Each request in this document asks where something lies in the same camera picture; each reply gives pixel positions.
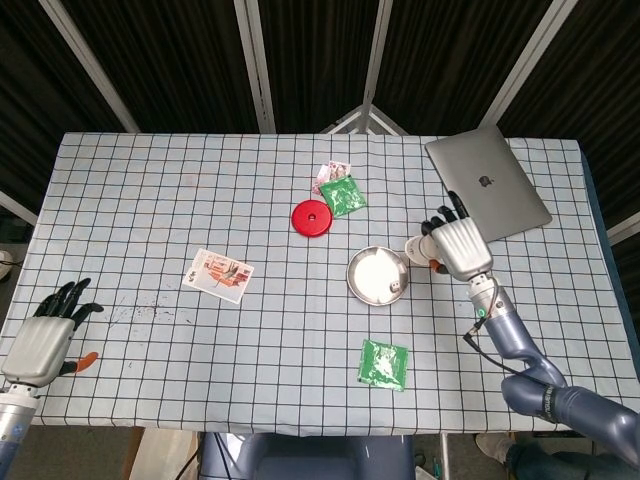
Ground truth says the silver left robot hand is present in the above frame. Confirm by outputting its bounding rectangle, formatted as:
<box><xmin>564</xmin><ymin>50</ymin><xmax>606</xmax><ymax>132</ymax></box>
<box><xmin>0</xmin><ymin>277</ymin><xmax>105</xmax><ymax>389</ymax></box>

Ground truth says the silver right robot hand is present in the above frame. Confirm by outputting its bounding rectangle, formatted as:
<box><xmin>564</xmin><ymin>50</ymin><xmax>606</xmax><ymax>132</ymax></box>
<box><xmin>421</xmin><ymin>190</ymin><xmax>494</xmax><ymax>281</ymax></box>

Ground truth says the white paper cup blue band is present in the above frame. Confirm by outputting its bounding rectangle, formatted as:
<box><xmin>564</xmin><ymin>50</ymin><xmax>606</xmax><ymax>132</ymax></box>
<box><xmin>403</xmin><ymin>234</ymin><xmax>444</xmax><ymax>267</ymax></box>

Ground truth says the silver metal plate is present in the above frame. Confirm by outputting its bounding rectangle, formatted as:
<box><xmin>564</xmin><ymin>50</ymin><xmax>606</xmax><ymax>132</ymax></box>
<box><xmin>346</xmin><ymin>245</ymin><xmax>410</xmax><ymax>307</ymax></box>

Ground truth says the grey closed laptop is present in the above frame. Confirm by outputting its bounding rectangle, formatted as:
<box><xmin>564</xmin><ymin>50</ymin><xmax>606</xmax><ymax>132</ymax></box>
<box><xmin>424</xmin><ymin>124</ymin><xmax>554</xmax><ymax>244</ymax></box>

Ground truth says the white round floor object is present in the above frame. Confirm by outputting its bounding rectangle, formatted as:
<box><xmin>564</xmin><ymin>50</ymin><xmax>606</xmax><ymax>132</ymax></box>
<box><xmin>0</xmin><ymin>248</ymin><xmax>21</xmax><ymax>281</ymax></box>

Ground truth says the green foil sachet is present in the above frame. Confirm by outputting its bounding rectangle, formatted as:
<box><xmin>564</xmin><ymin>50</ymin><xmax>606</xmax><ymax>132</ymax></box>
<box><xmin>318</xmin><ymin>175</ymin><xmax>367</xmax><ymax>219</ymax></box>
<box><xmin>356</xmin><ymin>338</ymin><xmax>410</xmax><ymax>393</ymax></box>

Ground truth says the pink white packet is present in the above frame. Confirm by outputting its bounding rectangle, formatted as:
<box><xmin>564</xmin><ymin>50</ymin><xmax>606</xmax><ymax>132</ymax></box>
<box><xmin>311</xmin><ymin>165</ymin><xmax>334</xmax><ymax>197</ymax></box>

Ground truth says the red round plastic disc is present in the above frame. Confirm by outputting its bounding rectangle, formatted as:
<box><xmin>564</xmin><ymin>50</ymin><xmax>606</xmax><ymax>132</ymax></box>
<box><xmin>291</xmin><ymin>199</ymin><xmax>335</xmax><ymax>238</ymax></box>

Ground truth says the white triangular partition foot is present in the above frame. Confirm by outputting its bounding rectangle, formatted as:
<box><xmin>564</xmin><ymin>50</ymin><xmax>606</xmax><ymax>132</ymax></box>
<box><xmin>321</xmin><ymin>103</ymin><xmax>410</xmax><ymax>136</ymax></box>

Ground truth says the illustrated postcard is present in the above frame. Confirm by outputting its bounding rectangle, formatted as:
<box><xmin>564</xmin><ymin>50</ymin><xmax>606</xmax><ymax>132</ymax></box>
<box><xmin>182</xmin><ymin>247</ymin><xmax>255</xmax><ymax>305</ymax></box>

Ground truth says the white sneaker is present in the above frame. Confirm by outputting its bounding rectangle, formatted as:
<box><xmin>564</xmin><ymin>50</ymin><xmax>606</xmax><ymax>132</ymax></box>
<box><xmin>474</xmin><ymin>432</ymin><xmax>516</xmax><ymax>464</ymax></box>

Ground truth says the blue jeans leg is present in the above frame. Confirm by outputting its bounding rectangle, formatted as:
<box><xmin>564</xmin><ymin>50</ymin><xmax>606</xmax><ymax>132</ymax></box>
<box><xmin>504</xmin><ymin>439</ymin><xmax>640</xmax><ymax>480</ymax></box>

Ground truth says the light blue checked tablecloth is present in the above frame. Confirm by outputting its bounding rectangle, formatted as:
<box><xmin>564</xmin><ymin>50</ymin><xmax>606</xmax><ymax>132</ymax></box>
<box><xmin>0</xmin><ymin>131</ymin><xmax>632</xmax><ymax>435</ymax></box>

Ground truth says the blue-grey robot torso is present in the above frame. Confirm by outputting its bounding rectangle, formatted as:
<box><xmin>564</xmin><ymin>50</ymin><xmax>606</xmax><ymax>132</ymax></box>
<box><xmin>199</xmin><ymin>432</ymin><xmax>416</xmax><ymax>480</ymax></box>

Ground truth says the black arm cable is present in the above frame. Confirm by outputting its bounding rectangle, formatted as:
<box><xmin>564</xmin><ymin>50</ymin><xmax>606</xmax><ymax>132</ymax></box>
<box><xmin>462</xmin><ymin>287</ymin><xmax>556</xmax><ymax>386</ymax></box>

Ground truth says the white partition frame post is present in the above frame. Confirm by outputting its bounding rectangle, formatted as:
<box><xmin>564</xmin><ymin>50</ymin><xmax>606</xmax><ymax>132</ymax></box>
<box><xmin>0</xmin><ymin>189</ymin><xmax>40</xmax><ymax>227</ymax></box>
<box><xmin>38</xmin><ymin>0</ymin><xmax>141</xmax><ymax>134</ymax></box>
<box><xmin>606</xmin><ymin>212</ymin><xmax>640</xmax><ymax>246</ymax></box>
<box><xmin>233</xmin><ymin>0</ymin><xmax>277</xmax><ymax>134</ymax></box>
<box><xmin>478</xmin><ymin>0</ymin><xmax>571</xmax><ymax>137</ymax></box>
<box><xmin>360</xmin><ymin>0</ymin><xmax>396</xmax><ymax>134</ymax></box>

